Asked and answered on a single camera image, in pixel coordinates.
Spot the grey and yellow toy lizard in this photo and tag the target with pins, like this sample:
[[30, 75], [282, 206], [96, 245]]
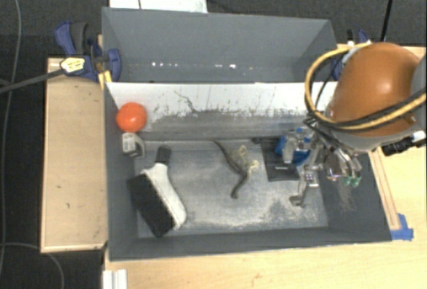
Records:
[[239, 170]]

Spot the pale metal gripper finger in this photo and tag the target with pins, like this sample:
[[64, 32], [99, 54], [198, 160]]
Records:
[[306, 185], [292, 151]]

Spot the black flat box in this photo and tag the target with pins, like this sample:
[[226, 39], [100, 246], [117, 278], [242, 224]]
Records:
[[279, 171]]

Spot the black cylinder on white bracket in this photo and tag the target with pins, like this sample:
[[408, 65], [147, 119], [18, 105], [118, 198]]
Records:
[[400, 145]]

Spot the orange ball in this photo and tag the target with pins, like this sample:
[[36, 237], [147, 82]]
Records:
[[131, 117]]

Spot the pale wood board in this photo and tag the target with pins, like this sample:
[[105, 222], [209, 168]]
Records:
[[75, 164]]

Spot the white brush with black bristles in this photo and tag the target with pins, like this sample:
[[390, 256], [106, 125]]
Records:
[[160, 194]]

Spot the blue plastic object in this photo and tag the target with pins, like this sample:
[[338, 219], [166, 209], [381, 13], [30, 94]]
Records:
[[302, 157]]

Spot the grey metal bin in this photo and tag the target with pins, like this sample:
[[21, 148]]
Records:
[[213, 207]]

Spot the small grey and white cup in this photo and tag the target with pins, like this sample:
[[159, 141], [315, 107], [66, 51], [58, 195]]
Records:
[[130, 145]]

